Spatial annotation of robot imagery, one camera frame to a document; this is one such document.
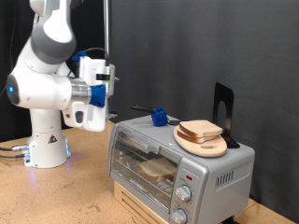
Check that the silver oven knob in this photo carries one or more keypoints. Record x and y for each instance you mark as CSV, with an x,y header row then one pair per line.
x,y
183,193
178,216

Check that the grey backdrop cloth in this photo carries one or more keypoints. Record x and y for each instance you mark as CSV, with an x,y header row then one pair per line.
x,y
193,46

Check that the wooden box under oven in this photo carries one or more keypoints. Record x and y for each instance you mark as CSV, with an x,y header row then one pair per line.
x,y
130,205

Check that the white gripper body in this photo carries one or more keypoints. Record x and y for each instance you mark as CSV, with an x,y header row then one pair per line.
x,y
93,119

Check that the vertical metal pole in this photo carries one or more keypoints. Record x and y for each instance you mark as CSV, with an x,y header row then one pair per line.
x,y
107,31

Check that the silver toaster oven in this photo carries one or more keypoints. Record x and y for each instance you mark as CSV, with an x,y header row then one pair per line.
x,y
218,199

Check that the small black object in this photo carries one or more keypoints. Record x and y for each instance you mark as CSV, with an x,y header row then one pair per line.
x,y
230,221

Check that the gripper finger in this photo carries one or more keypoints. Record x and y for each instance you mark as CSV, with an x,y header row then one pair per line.
x,y
116,80
112,115

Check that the black curtain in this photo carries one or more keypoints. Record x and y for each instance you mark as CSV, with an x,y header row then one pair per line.
x,y
14,127

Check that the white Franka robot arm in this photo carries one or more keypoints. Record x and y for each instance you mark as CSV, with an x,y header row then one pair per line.
x,y
40,90

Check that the metal spatula with blue block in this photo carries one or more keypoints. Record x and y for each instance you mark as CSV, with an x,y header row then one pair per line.
x,y
159,117

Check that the black metal bookend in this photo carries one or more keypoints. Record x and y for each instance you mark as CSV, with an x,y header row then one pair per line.
x,y
229,102

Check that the red indicator light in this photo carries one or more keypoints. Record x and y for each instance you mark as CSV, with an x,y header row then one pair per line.
x,y
189,178

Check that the wooden cutting board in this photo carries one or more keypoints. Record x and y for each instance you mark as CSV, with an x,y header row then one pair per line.
x,y
205,149

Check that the wrist camera on blue mount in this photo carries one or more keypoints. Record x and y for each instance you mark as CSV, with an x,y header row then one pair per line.
x,y
98,95

